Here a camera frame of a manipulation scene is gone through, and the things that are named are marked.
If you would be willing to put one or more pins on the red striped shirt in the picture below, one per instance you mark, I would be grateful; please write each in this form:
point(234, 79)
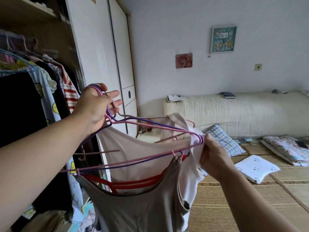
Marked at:
point(70, 94)

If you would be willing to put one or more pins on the person's right hand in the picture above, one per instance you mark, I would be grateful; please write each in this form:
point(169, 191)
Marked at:
point(217, 161)

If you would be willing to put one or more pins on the small grey object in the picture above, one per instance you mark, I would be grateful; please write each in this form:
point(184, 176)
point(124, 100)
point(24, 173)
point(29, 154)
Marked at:
point(275, 91)

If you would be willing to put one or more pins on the blue clothes hanger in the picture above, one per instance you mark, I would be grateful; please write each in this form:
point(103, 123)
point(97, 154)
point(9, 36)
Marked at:
point(18, 59)

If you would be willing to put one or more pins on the person's left forearm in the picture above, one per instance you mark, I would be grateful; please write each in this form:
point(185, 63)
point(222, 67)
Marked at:
point(36, 164)

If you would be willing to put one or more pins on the dark navy hanging garment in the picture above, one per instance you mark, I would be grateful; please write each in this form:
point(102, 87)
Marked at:
point(58, 94)

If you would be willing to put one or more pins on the person's left hand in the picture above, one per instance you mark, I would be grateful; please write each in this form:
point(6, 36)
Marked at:
point(93, 108)

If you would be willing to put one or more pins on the person's right thumb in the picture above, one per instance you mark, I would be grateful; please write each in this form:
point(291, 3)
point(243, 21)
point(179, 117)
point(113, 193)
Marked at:
point(209, 142)

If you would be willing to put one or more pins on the white nightstand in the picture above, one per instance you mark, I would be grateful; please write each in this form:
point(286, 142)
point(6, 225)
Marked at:
point(148, 137)

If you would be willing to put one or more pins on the teal framed picture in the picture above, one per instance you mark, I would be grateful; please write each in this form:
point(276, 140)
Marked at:
point(223, 39)

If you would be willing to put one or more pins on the light blue cartoon print garment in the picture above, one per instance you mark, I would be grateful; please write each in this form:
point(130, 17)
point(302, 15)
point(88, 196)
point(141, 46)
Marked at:
point(47, 94)

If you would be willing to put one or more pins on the dusty rose clothes hanger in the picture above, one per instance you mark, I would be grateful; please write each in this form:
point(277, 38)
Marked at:
point(135, 116)

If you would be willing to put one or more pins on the white printed folded cloth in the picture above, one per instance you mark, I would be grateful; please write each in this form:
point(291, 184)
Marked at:
point(257, 167)

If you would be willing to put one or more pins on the black hanging garment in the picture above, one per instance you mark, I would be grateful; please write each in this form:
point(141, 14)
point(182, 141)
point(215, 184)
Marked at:
point(19, 106)

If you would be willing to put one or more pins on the bright pink clothes hanger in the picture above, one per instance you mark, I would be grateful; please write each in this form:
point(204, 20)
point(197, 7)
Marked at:
point(154, 127)

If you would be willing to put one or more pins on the person's left middle finger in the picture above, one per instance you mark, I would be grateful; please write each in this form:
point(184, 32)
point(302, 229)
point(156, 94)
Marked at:
point(115, 103)

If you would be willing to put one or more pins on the person's right forearm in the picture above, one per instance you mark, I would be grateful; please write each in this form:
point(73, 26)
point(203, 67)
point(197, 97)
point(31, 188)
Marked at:
point(248, 205)

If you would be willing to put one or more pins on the grey tank top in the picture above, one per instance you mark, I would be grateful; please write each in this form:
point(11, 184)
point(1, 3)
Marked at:
point(144, 210)

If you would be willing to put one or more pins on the white open book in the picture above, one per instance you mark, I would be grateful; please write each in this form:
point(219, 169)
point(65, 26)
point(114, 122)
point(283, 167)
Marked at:
point(175, 98)

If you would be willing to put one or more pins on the white sleeveless top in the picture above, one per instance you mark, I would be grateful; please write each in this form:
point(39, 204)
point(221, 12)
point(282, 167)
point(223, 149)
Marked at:
point(135, 147)

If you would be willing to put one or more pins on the blue plaid pillow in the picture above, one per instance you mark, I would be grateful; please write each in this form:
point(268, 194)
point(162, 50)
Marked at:
point(225, 140)

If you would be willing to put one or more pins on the person's left thumb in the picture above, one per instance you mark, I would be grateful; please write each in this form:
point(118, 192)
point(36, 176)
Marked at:
point(103, 87)

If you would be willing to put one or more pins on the wide white wardrobe door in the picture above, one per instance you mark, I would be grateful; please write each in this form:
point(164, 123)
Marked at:
point(94, 45)

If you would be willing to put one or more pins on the cream wave pattern headboard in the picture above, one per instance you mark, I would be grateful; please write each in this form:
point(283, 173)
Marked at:
point(241, 113)

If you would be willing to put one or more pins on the purple clothes hanger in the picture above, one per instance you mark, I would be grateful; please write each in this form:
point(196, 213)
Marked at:
point(144, 121)

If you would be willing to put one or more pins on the dark book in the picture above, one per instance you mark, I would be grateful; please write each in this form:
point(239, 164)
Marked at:
point(228, 95)

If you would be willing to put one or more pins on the red wall decoration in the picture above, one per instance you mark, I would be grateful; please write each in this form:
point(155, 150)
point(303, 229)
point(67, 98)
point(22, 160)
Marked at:
point(184, 60)

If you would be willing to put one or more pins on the woven bamboo mat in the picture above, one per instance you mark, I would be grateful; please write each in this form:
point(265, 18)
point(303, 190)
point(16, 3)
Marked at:
point(265, 202)

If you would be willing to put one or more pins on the wooden wardrobe shelf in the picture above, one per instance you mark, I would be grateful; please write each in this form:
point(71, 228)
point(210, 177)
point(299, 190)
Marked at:
point(31, 6)

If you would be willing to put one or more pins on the black phone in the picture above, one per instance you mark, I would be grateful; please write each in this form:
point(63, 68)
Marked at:
point(302, 144)

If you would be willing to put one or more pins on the red clothes hanger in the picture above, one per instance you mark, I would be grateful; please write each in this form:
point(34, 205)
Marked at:
point(135, 183)

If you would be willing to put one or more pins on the wall socket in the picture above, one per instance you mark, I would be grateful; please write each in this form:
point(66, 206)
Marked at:
point(257, 67)

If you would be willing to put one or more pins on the floral folded quilt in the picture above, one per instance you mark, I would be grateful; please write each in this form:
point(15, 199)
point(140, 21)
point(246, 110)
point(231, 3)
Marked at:
point(284, 149)

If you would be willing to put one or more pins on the white wardrobe door with hole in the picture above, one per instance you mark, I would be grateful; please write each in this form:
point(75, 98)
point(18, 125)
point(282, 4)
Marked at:
point(123, 57)

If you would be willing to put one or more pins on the yellow hanging garment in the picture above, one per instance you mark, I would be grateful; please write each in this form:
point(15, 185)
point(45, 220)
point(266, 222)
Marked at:
point(14, 65)

